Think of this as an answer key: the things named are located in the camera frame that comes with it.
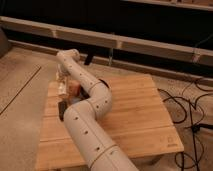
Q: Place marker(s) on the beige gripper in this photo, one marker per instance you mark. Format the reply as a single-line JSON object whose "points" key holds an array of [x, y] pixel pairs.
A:
{"points": [[61, 74]]}

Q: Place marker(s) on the clear plastic bottle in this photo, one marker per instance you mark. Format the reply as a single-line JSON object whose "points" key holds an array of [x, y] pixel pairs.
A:
{"points": [[63, 88]]}

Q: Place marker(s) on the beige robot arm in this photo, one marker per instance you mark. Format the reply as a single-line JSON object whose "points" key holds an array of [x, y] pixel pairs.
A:
{"points": [[90, 110]]}

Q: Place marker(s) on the black rectangular remote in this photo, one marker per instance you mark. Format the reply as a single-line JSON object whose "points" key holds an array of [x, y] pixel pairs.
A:
{"points": [[62, 106]]}

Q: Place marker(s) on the black bowl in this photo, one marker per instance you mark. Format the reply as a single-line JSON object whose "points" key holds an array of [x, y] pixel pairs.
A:
{"points": [[105, 83]]}

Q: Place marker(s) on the wooden table board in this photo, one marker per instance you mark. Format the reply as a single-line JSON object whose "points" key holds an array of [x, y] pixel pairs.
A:
{"points": [[138, 124]]}

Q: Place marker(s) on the white wooden rail frame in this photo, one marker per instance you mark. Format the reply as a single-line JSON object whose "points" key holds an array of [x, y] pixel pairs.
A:
{"points": [[129, 44]]}

